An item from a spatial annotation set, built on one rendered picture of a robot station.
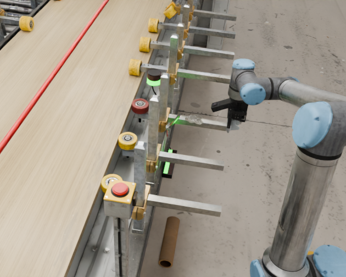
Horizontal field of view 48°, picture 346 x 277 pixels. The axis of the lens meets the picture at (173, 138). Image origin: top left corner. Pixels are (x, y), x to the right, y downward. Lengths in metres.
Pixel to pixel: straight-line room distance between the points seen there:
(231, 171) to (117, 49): 1.21
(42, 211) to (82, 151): 0.31
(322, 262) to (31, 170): 1.08
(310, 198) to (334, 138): 0.20
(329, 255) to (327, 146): 0.52
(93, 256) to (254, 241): 1.18
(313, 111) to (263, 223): 1.65
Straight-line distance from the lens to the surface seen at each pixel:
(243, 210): 2.64
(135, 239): 1.56
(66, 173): 1.53
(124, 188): 1.02
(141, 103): 1.84
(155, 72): 1.68
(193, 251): 2.39
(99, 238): 1.67
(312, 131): 1.02
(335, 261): 1.47
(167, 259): 2.25
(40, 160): 1.60
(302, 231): 1.23
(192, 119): 1.83
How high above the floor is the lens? 2.00
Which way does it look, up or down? 41 degrees down
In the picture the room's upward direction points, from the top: 6 degrees clockwise
